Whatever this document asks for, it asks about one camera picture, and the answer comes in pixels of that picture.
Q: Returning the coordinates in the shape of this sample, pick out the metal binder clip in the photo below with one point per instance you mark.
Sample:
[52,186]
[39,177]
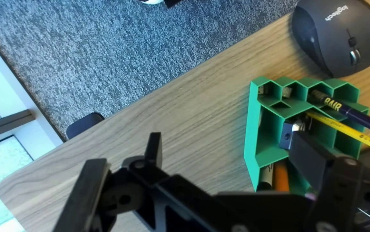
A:
[289,133]

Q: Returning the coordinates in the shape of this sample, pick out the dark blue pencil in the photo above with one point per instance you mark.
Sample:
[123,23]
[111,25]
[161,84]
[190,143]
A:
[347,110]

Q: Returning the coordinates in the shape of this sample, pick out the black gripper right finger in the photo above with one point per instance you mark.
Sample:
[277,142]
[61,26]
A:
[343,188]

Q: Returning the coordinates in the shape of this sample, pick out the black desk foot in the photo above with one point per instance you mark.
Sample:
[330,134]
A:
[83,124]

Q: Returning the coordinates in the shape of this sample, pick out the yellow pencil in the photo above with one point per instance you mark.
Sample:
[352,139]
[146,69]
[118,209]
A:
[352,133]

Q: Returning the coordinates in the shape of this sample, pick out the green honeycomb pencil holder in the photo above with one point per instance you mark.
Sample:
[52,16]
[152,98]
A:
[262,129]

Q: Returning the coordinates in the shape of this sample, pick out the black computer mouse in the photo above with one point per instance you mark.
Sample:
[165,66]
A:
[334,34]

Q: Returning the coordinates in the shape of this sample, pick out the orange marker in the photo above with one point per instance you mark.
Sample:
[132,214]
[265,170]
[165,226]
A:
[281,178]

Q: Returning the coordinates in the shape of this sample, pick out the grey window base frame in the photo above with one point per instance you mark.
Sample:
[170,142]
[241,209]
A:
[4,124]

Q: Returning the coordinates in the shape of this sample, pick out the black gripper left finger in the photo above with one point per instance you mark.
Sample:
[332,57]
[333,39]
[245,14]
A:
[89,194]

